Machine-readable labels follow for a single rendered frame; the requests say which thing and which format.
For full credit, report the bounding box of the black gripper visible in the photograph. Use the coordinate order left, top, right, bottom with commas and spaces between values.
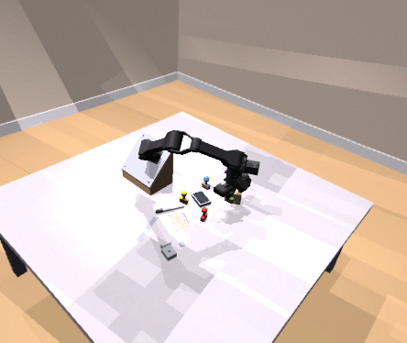
213, 170, 249, 200

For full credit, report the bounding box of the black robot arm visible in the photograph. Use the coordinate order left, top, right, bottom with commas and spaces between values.
138, 130, 260, 193

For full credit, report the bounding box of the red hand stamp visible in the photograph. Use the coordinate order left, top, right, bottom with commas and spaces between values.
200, 207, 208, 222

